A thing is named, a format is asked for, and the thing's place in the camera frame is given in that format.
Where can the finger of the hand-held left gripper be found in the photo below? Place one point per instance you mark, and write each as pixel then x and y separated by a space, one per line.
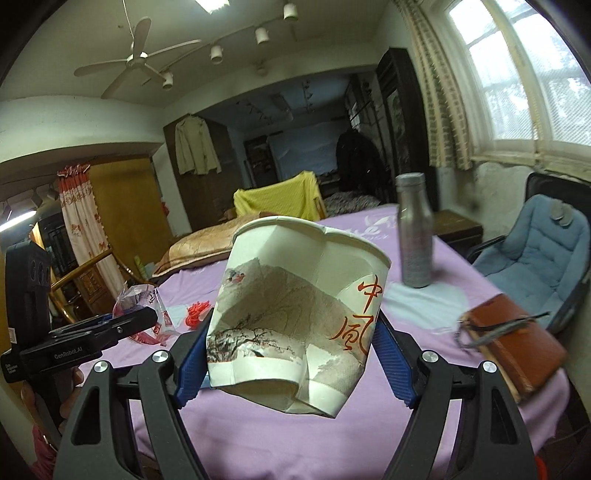
pixel 101 318
pixel 136 323

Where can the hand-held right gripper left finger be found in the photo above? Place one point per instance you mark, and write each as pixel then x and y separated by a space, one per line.
pixel 189 374

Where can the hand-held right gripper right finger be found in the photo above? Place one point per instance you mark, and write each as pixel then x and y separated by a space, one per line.
pixel 392 364

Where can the clear plastic wrapper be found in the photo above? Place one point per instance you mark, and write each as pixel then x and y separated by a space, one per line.
pixel 147 300

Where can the red ribbon bundle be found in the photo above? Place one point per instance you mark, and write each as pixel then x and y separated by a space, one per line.
pixel 196 314

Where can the crushed printed paper cup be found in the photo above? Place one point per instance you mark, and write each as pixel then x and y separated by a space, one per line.
pixel 286 323

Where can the person's left hand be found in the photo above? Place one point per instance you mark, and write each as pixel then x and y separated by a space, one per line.
pixel 74 383

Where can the curved wooden chair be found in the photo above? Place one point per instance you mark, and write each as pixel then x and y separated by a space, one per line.
pixel 83 267

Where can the brown gold patterned pillow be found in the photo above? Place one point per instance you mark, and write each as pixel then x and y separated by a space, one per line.
pixel 194 251

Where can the red and white curtain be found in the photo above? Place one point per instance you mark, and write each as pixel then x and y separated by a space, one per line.
pixel 83 221

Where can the light wooden cabinet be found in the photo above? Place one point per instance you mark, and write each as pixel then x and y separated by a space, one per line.
pixel 124 207

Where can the silver metal bottle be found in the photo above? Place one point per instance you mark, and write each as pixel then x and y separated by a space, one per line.
pixel 415 240

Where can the brown leather wallet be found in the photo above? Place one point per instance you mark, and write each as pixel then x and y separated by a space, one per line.
pixel 517 337

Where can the purple printed bedsheet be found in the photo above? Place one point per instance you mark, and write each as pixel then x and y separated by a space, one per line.
pixel 369 226

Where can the dark brown wardrobe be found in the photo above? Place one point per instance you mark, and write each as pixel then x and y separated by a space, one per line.
pixel 217 203

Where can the small wooden side table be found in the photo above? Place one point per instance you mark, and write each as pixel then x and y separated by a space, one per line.
pixel 457 230

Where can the dark floral blanket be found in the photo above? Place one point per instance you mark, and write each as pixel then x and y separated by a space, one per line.
pixel 351 203

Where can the black chair with blue cushion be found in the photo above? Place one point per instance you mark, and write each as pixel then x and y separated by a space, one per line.
pixel 531 249

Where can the yellow cloth chair cover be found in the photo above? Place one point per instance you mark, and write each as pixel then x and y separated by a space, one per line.
pixel 277 196

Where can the beige hanging jacket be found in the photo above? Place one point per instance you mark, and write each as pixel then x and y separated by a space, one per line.
pixel 196 143

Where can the black hanging coat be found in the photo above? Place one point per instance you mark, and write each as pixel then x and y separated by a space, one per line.
pixel 358 161

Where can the white ceiling spotlight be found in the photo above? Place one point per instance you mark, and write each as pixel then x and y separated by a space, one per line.
pixel 217 53
pixel 167 79
pixel 262 34
pixel 290 10

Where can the dark cabinet with painting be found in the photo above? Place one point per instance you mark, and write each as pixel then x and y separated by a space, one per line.
pixel 401 115

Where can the white ceiling fan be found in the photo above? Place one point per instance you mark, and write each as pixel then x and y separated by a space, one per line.
pixel 138 59

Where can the beige checked curtain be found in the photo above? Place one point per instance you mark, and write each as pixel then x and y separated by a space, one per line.
pixel 438 92

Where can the white framed window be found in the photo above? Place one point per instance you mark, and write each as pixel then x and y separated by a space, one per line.
pixel 531 69

